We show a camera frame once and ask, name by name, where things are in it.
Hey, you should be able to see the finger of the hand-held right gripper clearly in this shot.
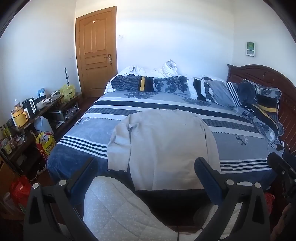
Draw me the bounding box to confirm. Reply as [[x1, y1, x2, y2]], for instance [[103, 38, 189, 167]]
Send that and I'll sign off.
[[267, 152, 296, 181]]

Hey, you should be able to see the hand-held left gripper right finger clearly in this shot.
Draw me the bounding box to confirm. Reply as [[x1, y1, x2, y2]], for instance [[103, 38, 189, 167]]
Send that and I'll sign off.
[[194, 157, 271, 241]]

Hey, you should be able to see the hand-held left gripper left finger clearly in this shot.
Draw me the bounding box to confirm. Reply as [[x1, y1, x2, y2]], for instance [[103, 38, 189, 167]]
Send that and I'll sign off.
[[23, 157, 99, 241]]

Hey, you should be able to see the cream knit sweater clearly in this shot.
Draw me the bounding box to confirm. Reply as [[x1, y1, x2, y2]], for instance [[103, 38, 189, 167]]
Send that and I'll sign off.
[[107, 108, 221, 191]]

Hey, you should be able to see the person's right forearm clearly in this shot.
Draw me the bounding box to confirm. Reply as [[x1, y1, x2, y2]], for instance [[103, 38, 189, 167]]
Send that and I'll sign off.
[[271, 204, 296, 241]]

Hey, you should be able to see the small red bag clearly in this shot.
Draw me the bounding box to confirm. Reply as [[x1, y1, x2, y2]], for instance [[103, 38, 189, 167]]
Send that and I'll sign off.
[[264, 192, 275, 209]]

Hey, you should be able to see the yellow and red shopping bag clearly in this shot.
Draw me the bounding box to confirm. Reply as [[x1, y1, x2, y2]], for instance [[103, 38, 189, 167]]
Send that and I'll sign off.
[[36, 131, 57, 161]]

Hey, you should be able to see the patterned blue pillow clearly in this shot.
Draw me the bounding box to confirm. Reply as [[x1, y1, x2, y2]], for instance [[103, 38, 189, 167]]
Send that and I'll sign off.
[[239, 79, 284, 144]]

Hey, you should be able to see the red plastic bag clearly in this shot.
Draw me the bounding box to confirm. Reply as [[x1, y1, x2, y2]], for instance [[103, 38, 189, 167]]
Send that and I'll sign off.
[[10, 176, 32, 209]]

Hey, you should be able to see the clear water jug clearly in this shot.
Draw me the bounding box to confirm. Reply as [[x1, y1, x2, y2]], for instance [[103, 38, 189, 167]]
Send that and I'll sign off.
[[34, 116, 55, 136]]

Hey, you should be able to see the dark wooden side shelf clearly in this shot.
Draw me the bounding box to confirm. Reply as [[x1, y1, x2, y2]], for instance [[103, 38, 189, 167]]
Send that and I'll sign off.
[[0, 93, 83, 176]]

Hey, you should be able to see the dark blue garment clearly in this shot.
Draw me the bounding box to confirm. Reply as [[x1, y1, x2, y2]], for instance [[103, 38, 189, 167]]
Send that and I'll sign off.
[[238, 82, 258, 105]]

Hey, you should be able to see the glass jar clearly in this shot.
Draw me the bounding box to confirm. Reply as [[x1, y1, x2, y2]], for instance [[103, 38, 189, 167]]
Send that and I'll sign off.
[[0, 138, 13, 156]]

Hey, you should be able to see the yellow plastic bag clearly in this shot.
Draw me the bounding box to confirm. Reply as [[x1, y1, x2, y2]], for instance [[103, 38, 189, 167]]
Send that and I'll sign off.
[[60, 84, 76, 101]]

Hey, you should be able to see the yellow electric pot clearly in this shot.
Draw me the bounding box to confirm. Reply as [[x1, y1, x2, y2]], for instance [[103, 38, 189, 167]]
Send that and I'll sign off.
[[11, 107, 30, 128]]

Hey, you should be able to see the grey striped garment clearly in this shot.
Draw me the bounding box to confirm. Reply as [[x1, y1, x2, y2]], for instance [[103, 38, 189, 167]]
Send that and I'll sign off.
[[193, 77, 243, 107]]

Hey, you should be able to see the black and white kettle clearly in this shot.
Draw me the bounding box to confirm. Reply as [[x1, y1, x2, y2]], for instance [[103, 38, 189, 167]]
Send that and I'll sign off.
[[22, 97, 37, 116]]

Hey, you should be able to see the dark wooden headboard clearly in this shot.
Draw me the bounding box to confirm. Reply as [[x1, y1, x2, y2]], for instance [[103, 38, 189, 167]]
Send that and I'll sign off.
[[227, 64, 296, 154]]

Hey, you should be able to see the rolled patterned blue quilt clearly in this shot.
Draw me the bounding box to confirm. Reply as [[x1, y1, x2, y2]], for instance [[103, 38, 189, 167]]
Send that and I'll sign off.
[[110, 75, 195, 96]]

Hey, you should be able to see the white duvet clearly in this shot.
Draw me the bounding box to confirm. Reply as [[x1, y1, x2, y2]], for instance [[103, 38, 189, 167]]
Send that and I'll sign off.
[[105, 60, 185, 93]]

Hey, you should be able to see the wooden door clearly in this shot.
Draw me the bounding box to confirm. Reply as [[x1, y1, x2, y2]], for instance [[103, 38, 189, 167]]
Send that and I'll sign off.
[[75, 6, 118, 99]]

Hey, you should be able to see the white charger cable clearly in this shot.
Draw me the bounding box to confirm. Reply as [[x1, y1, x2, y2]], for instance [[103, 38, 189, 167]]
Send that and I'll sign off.
[[268, 138, 290, 154]]

